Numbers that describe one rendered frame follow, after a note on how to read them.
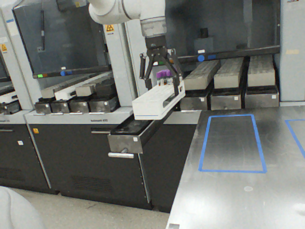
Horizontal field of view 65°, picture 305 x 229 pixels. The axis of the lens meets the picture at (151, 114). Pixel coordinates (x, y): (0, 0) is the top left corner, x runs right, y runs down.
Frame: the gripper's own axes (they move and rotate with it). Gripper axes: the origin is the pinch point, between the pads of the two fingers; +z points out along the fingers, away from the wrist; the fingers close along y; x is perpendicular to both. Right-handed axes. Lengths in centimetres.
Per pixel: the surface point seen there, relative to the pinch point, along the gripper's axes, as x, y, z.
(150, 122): -4.9, -5.2, 11.4
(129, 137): -17.5, -8.3, 11.9
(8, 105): 26, -131, 11
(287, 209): -46, 38, 10
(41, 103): 25, -97, 11
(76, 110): 25, -69, 17
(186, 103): 25.4, 0.6, 14.3
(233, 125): -10.8, 26.4, 9.8
